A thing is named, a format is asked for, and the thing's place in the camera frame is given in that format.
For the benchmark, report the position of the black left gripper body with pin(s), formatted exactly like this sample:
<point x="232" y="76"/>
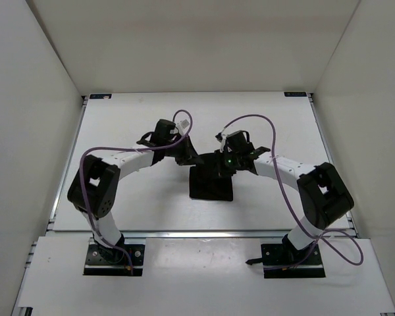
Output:
<point x="179" y="151"/>

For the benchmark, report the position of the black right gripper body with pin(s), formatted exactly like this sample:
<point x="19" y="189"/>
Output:
<point x="227" y="162"/>

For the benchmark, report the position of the black skirt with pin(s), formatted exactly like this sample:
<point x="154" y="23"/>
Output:
<point x="205" y="182"/>

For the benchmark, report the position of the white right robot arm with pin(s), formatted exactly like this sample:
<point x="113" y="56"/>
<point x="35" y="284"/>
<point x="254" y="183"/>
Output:
<point x="323" y="194"/>

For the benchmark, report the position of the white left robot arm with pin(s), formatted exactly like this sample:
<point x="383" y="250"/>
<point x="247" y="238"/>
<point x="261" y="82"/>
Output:
<point x="94" y="188"/>

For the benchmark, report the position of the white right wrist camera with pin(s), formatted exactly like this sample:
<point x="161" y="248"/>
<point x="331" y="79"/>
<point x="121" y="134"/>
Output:
<point x="222" y="138"/>

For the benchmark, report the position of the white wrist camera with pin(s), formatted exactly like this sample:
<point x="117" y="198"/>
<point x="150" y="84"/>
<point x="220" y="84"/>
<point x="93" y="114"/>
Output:
<point x="183" y="126"/>
<point x="222" y="138"/>

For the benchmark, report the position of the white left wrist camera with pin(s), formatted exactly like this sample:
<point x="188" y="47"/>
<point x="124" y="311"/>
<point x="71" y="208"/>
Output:
<point x="183" y="126"/>

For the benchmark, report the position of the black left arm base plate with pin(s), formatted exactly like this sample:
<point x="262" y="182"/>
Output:
<point x="100" y="261"/>

